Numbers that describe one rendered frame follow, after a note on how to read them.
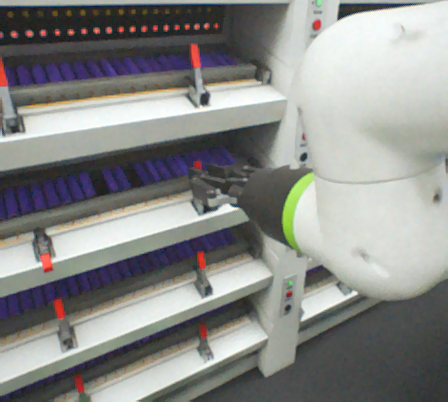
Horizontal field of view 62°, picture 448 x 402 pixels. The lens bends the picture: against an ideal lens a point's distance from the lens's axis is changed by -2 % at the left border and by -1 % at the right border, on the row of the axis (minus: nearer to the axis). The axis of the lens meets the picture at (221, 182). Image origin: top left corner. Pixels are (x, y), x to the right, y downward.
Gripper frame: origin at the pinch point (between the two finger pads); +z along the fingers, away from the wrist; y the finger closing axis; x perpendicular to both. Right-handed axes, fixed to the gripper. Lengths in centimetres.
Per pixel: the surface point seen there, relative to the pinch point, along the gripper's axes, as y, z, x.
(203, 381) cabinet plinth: 0, 17, -55
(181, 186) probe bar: -1.9, 7.9, -2.8
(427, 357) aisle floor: 58, -2, -64
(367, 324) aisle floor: 53, 14, -60
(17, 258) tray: -30.4, 4.4, -6.6
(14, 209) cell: -29.4, 10.7, -0.7
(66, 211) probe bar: -22.2, 7.3, -2.2
